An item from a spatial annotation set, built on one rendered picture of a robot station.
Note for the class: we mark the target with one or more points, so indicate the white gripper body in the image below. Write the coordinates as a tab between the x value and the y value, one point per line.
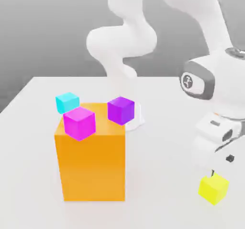
208	156

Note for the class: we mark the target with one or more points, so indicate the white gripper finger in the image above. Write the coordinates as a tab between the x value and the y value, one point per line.
210	173

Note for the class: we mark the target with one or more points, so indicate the small yellow cube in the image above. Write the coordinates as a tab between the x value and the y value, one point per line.
213	190

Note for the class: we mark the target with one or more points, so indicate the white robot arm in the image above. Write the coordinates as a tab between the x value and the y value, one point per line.
122	41

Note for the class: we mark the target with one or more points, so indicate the small purple cube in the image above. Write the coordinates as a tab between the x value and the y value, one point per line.
120	111

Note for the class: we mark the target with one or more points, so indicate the small magenta cube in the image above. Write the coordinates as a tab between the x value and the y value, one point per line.
79	123

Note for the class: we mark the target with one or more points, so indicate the small cyan cube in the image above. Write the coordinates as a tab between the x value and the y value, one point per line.
66	101

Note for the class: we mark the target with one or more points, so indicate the large orange box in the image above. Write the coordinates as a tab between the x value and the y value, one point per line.
91	165

